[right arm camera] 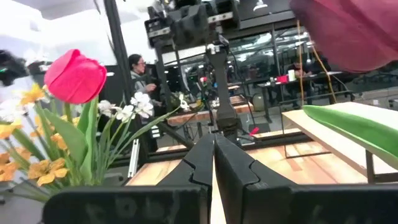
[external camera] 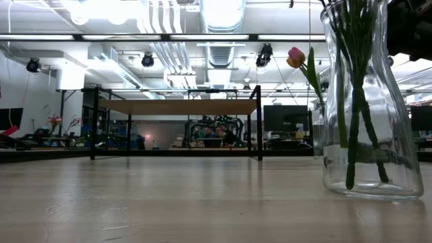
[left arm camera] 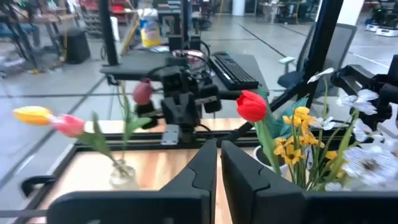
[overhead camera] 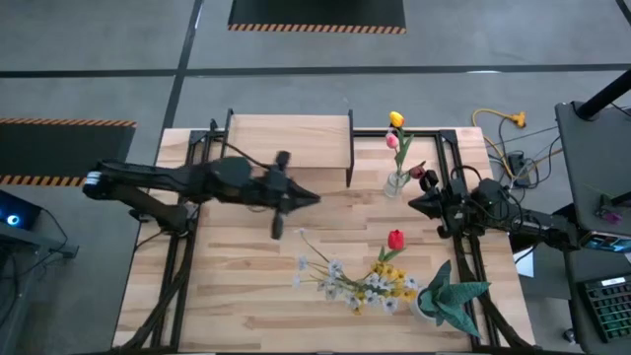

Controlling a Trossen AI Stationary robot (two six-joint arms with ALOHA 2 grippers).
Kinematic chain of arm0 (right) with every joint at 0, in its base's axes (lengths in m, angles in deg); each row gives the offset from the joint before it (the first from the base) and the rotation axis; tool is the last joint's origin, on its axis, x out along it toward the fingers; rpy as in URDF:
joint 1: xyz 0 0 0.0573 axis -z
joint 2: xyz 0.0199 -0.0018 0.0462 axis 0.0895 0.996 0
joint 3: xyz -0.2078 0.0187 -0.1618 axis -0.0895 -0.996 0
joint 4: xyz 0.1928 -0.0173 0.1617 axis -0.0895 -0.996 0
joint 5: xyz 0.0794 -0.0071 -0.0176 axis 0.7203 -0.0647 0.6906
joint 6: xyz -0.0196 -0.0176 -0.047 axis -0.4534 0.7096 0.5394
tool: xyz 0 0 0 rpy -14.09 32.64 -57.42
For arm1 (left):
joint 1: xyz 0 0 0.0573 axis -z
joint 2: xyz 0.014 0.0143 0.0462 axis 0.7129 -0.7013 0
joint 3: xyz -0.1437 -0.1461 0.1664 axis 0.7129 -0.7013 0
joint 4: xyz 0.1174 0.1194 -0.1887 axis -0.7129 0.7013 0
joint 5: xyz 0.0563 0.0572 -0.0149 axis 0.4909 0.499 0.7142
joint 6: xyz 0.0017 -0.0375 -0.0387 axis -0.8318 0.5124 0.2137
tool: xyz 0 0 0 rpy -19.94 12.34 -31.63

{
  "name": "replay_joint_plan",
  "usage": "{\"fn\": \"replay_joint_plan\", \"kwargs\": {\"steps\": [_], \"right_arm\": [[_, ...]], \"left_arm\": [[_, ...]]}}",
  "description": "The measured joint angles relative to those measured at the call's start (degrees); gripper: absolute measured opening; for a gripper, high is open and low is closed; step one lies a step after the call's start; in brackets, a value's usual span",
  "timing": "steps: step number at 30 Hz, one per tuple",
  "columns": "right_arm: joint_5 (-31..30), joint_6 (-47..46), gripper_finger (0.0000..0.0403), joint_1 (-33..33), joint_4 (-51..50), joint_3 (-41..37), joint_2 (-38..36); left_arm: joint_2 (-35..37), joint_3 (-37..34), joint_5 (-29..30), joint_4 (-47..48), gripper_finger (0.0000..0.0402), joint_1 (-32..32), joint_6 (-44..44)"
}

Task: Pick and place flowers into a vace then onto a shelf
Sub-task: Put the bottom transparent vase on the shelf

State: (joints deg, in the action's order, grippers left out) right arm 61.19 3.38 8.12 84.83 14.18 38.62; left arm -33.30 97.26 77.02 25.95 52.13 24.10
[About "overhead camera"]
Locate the small purple object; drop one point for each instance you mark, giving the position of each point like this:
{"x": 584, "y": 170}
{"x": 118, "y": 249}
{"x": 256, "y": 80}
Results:
{"x": 612, "y": 217}

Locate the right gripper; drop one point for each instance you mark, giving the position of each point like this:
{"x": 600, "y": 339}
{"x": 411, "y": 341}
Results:
{"x": 451, "y": 204}

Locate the dark red tulip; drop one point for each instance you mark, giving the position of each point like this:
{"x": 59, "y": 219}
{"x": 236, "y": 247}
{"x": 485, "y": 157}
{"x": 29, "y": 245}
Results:
{"x": 417, "y": 172}

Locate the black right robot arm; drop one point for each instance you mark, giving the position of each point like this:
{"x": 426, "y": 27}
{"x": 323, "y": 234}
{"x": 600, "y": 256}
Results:
{"x": 532, "y": 222}

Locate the small ribbed glass vase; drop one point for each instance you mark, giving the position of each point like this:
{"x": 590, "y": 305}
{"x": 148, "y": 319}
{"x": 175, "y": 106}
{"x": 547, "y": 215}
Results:
{"x": 394, "y": 187}

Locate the teal succulent in white pot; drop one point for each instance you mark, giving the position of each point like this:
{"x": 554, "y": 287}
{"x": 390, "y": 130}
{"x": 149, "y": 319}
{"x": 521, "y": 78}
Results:
{"x": 451, "y": 298}

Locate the black hazard-striped floor mat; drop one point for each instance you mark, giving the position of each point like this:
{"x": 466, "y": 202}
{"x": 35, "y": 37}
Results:
{"x": 315, "y": 12}
{"x": 59, "y": 150}

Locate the yellow orange tulip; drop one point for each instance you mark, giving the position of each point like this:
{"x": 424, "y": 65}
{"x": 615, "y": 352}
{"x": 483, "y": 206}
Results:
{"x": 396, "y": 119}

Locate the white paper sheet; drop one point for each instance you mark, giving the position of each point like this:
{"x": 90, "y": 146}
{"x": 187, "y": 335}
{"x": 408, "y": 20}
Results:
{"x": 525, "y": 263}

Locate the black computer with blue light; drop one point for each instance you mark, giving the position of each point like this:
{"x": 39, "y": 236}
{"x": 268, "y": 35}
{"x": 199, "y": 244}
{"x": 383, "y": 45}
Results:
{"x": 15, "y": 212}

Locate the wooden shelf with black legs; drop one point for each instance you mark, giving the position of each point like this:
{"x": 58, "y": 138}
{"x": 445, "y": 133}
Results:
{"x": 296, "y": 140}

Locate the black aluminium table frame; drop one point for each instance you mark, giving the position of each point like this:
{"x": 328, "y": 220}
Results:
{"x": 424, "y": 133}

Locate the black power strip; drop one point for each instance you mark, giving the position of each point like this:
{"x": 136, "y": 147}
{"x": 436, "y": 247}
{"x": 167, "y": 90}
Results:
{"x": 518, "y": 167}

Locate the backlit keyboard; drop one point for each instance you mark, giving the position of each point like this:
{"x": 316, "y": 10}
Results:
{"x": 611, "y": 308}

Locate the white flower bunch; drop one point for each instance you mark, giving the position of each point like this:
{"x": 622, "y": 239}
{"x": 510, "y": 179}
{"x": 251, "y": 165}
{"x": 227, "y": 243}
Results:
{"x": 335, "y": 267}

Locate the grey side desk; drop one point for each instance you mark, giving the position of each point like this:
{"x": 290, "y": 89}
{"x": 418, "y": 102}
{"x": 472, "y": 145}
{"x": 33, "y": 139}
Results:
{"x": 591, "y": 163}

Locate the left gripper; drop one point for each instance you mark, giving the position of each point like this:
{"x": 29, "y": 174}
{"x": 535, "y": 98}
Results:
{"x": 276, "y": 194}

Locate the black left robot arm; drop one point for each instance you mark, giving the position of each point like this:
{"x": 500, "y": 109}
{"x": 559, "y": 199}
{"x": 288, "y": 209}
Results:
{"x": 148, "y": 175}

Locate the pink tulip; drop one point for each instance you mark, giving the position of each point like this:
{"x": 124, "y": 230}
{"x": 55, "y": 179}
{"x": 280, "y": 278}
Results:
{"x": 392, "y": 141}

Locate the black pole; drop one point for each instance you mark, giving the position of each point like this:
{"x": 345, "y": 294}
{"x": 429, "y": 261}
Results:
{"x": 606, "y": 96}

